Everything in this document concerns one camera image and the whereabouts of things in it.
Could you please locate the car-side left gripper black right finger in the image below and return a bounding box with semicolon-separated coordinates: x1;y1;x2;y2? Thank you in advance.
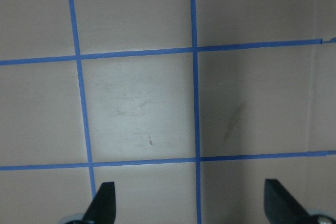
264;179;318;224

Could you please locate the car-side left gripper black left finger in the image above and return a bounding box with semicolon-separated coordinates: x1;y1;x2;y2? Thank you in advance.
81;182;117;224

